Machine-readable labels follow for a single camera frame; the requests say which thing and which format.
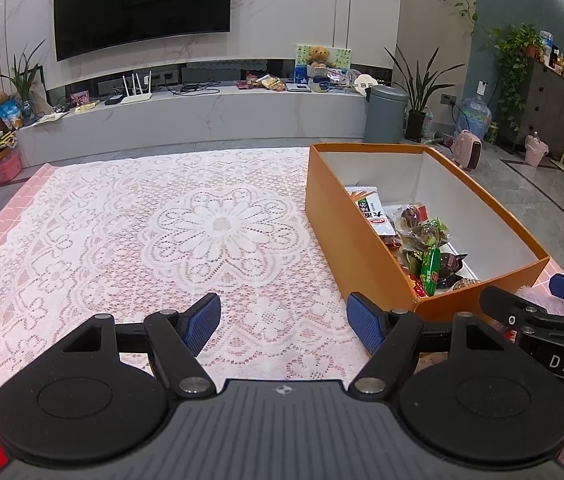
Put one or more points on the pink photo frame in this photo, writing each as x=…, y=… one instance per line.
x=80, y=99

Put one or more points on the small pink bin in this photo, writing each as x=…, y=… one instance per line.
x=537, y=151

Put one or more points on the white router with antennas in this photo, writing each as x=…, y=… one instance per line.
x=137, y=97

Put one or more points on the white round device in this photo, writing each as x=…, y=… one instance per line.
x=364, y=84

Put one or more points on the black wall television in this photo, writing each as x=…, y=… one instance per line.
x=142, y=5

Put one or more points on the small black box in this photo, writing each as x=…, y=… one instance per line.
x=114, y=99

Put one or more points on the orange cardboard box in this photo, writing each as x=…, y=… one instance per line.
x=362, y=270

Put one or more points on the group of small bottles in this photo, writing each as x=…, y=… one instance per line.
x=554, y=55

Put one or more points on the blue snack bag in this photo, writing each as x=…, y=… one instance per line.
x=10, y=115

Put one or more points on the dark snack with green wrapper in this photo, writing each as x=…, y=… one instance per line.
x=424, y=234

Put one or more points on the pink checked tablecloth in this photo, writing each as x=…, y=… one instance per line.
x=7, y=215

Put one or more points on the white packet with stick print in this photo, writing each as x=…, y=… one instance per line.
x=369, y=207

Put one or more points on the white and blue jar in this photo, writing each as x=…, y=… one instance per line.
x=320, y=85

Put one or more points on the long-leaf plant in black pot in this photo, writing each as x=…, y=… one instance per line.
x=416, y=125

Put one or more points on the green picture board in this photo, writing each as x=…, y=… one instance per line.
x=342, y=57

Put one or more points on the grey trash bin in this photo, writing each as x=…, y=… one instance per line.
x=384, y=117

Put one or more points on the brown teddy bear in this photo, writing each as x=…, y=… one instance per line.
x=318, y=56

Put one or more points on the trailing pothos plant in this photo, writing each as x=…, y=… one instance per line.
x=514, y=45

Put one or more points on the black snack packet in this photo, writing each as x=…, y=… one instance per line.
x=452, y=267

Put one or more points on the pile of wrapped snacks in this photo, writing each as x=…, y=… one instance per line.
x=267, y=82

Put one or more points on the pink storage box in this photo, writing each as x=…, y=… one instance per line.
x=3, y=170

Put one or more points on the long-leaf potted plant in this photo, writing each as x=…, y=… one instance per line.
x=24, y=77

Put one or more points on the dark jar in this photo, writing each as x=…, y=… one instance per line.
x=492, y=132

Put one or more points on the pink space heater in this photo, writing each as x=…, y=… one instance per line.
x=466, y=151

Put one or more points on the white kitchen scale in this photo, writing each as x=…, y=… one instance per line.
x=298, y=87

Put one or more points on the loose papers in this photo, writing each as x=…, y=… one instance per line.
x=51, y=119

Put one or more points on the blue water jug with pump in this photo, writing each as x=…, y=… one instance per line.
x=477, y=117

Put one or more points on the green and yellow snack packet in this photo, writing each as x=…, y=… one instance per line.
x=431, y=270

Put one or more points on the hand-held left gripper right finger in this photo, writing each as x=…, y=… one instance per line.
x=364, y=322

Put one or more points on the wall socket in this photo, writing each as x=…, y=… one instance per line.
x=449, y=98

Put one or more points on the grey drawer cabinet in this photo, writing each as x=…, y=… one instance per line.
x=549, y=105

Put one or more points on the red snack packet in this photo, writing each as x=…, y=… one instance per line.
x=417, y=285

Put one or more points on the red date snack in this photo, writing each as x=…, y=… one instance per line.
x=409, y=216

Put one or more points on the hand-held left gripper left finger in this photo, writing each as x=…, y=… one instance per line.
x=202, y=320

